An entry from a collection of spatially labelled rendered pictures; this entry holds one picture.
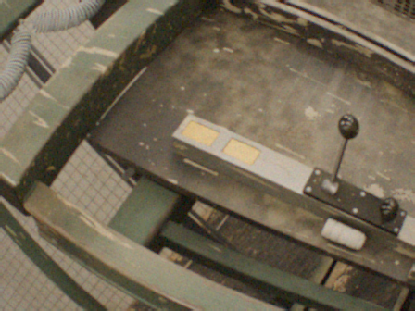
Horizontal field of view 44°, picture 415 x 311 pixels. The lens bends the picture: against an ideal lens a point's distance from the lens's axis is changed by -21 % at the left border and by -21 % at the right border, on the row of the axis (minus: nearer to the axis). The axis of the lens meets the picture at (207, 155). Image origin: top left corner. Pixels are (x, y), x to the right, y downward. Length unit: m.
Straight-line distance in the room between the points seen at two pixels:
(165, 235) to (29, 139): 0.28
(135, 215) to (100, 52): 0.29
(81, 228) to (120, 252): 0.08
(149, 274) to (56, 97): 0.35
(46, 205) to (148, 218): 0.19
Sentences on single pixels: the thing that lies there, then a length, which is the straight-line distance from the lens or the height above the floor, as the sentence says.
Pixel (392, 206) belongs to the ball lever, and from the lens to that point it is 0.78.
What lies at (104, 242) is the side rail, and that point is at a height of 1.64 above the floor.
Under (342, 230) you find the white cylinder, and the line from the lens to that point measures 0.90.
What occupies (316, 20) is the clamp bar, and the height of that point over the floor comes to 1.59.
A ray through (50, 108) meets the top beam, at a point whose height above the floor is 1.83.
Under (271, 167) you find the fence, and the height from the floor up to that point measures 1.52.
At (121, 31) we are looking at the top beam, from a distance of 1.08.
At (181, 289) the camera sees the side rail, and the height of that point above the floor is 1.53.
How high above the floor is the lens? 1.83
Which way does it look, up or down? 15 degrees down
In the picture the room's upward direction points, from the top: 46 degrees counter-clockwise
